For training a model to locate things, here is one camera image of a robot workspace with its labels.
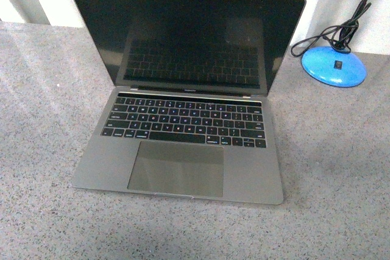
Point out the blue desk lamp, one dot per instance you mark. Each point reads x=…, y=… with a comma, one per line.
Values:
x=335, y=64

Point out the grey laptop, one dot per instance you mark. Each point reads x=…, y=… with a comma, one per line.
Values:
x=189, y=114

